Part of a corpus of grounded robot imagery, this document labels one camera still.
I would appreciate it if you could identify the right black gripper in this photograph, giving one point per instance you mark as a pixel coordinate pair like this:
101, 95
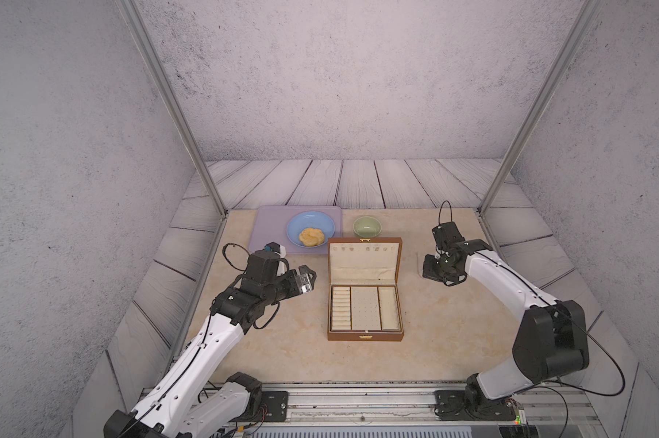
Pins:
427, 270

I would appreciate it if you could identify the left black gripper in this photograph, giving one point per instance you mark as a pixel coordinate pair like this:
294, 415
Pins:
297, 288

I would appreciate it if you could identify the brown jewelry box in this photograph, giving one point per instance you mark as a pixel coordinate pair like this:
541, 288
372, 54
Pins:
364, 300

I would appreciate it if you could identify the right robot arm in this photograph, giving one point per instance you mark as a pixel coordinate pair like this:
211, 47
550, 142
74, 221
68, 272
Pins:
551, 341

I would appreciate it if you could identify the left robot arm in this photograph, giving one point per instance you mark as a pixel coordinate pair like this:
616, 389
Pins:
170, 410

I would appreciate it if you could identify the yellow pastry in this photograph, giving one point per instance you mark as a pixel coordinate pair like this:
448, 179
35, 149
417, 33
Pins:
312, 237

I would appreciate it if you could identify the purple tray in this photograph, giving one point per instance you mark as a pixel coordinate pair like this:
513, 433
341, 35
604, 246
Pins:
271, 223

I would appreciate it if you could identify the blue plate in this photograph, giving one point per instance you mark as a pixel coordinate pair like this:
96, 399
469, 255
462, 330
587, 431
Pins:
310, 219

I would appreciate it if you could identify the green bowl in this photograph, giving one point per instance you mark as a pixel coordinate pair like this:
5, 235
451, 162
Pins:
367, 227

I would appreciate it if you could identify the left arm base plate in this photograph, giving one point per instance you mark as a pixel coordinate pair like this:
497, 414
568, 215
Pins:
265, 407

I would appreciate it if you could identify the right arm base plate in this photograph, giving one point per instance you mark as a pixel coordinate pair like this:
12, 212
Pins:
450, 402

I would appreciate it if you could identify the aluminium mounting rail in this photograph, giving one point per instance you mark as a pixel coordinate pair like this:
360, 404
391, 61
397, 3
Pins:
408, 410

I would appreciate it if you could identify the left metal frame post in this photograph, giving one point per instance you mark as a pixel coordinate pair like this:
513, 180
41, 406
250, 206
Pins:
136, 25

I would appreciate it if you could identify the metal frame post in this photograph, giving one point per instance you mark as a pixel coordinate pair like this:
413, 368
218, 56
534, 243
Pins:
562, 61
136, 25

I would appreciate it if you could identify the right metal frame post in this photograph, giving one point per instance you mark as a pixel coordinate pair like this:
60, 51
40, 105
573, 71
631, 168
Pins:
562, 61

